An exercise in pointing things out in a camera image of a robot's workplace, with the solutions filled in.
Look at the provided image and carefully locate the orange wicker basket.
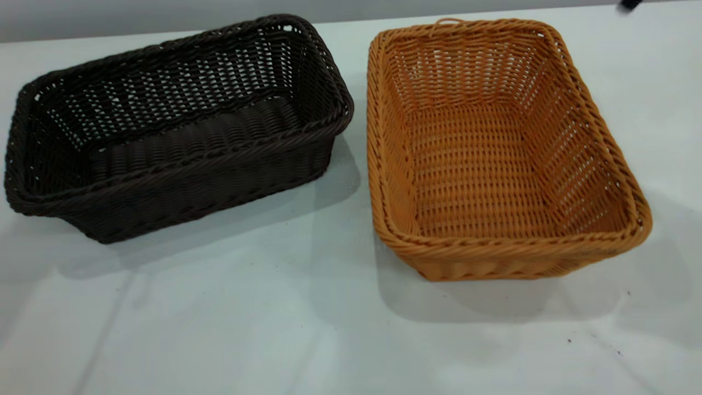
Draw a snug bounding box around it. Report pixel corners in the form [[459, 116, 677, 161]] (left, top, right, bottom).
[[366, 18, 653, 282]]

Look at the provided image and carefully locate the black wicker basket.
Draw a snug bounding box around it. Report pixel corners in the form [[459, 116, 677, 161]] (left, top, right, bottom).
[[4, 14, 355, 245]]

